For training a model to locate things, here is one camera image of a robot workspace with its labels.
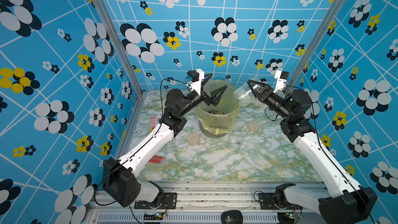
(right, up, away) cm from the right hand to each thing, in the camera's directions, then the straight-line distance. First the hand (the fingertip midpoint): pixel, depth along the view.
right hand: (252, 83), depth 64 cm
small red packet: (-47, -40, +23) cm, 66 cm away
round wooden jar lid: (-27, -30, +33) cm, 52 cm away
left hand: (-14, +1, -3) cm, 14 cm away
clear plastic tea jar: (-1, -30, +30) cm, 43 cm away
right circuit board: (+17, -60, +6) cm, 63 cm away
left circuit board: (-43, -61, +7) cm, 75 cm away
